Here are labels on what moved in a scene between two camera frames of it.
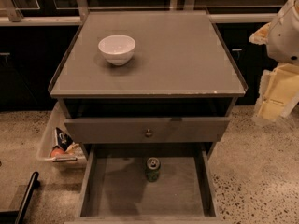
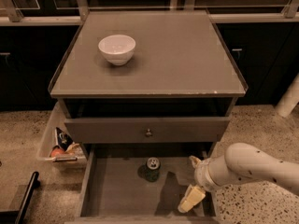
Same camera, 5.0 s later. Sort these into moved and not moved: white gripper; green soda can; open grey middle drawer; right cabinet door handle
Moved: white gripper
Not moved: open grey middle drawer; right cabinet door handle; green soda can
